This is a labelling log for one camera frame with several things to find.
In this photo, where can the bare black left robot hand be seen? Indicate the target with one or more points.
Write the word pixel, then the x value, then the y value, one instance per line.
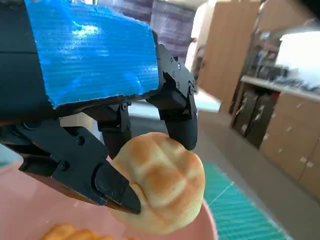
pixel 87 62

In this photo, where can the round toy bread bun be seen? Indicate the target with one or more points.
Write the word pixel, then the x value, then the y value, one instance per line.
pixel 165 180

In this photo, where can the pink bowl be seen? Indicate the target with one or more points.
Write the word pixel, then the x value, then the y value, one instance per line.
pixel 25 212

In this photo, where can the long toasted toy bread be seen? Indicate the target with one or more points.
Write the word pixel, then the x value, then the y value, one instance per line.
pixel 65 233

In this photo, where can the tall wooden cupboard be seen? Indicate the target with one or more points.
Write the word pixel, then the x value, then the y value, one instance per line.
pixel 230 50

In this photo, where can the wooden counter cabinet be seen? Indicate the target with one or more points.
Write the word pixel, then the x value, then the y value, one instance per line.
pixel 287 130

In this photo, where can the green cutting mat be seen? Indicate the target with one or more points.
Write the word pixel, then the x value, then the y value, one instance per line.
pixel 237 215

